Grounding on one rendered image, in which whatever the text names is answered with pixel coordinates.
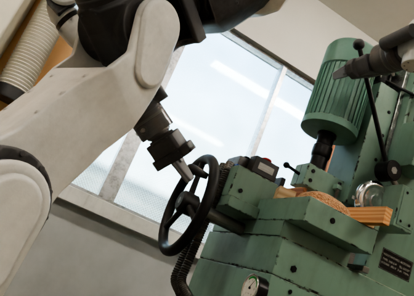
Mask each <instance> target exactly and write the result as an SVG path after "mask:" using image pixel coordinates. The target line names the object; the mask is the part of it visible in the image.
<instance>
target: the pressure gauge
mask: <svg viewBox="0 0 414 296"><path fill-rule="evenodd" d="M252 283H253V284H252ZM251 284H252V285H251ZM249 286H250V287H251V288H250V289H249V288H248V287H249ZM268 291H269V284H268V281H267V279H265V278H263V277H260V276H258V275H257V274H255V273H253V274H250V275H249V276H248V277H247V278H246V279H245V281H244V283H243V286H242V288H241V296H267V294H268Z"/></svg>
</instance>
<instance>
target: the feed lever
mask: <svg viewBox="0 0 414 296"><path fill-rule="evenodd" d="M352 46H353V48H354V49H355V50H357V51H358V54H359V57H360V56H363V50H362V49H363V48H364V47H365V42H364V40H363V39H360V38H359V39H356V40H354V42H353V44H352ZM364 81H365V85H366V89H367V94H368V99H369V102H370V107H371V112H372V115H373V121H374V124H375V129H376V134H377V137H378V142H379V148H380V151H381V156H382V159H383V162H378V163H377V164H376V165H375V169H374V172H375V176H376V178H377V180H378V181H381V182H388V181H390V182H391V184H392V185H399V184H398V182H397V180H398V179H399V178H400V177H401V174H402V169H401V167H400V165H399V163H398V162H397V161H395V160H388V158H387V155H386V149H385V146H384V141H383V136H382V133H381V128H380V123H379V120H378V114H377V111H376V106H375V102H374V98H373V93H372V90H371V85H370V80H369V78H364Z"/></svg>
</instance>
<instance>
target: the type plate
mask: <svg viewBox="0 0 414 296"><path fill-rule="evenodd" d="M412 266H413V262H411V261H409V260H407V259H406V258H404V257H402V256H400V255H398V254H396V253H394V252H392V251H390V250H388V249H386V248H384V247H383V251H382V254H381V258H380V261H379V266H378V267H379V268H381V269H383V270H385V271H387V272H389V273H391V274H393V275H395V276H397V277H398V278H401V279H403V280H404V281H407V282H409V279H410V275H411V272H412Z"/></svg>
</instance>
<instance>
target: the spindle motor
mask: <svg viewBox="0 0 414 296"><path fill-rule="evenodd" d="M356 39H357V38H339V39H336V40H334V41H333V42H332V43H330V44H329V45H328V47H327V49H326V52H325V55H324V57H323V60H322V64H321V66H320V70H319V73H318V75H317V78H316V81H315V84H314V87H313V90H312V92H311V95H310V98H309V101H308V104H307V107H306V110H305V112H304V116H303V118H302V121H301V129H302V130H303V131H304V132H305V133H306V134H307V135H308V136H310V137H312V138H314V139H316V140H317V137H318V136H317V133H318V131H319V130H328V131H331V132H333V133H335V135H336V136H337V138H336V141H334V143H333V145H336V146H347V145H351V144H353V143H355V142H356V140H357V136H358V133H359V129H360V126H361V123H362V119H363V115H364V113H365V109H366V106H367V102H368V94H367V89H366V85H365V81H364V78H360V79H354V80H352V79H351V78H350V77H349V76H348V77H344V78H340V79H337V80H334V79H333V76H332V73H333V72H335V71H336V70H337V69H339V68H341V67H342V66H344V65H346V63H347V61H348V60H350V59H353V58H358V57H359V54H358V51H357V50H355V49H354V48H353V46H352V44H353V42H354V40H356ZM364 42H365V47H364V48H363V49H362V50H363V54H364V55H365V54H369V53H370V52H371V49H372V48H373V47H374V46H373V45H371V44H370V43H368V42H366V41H364Z"/></svg>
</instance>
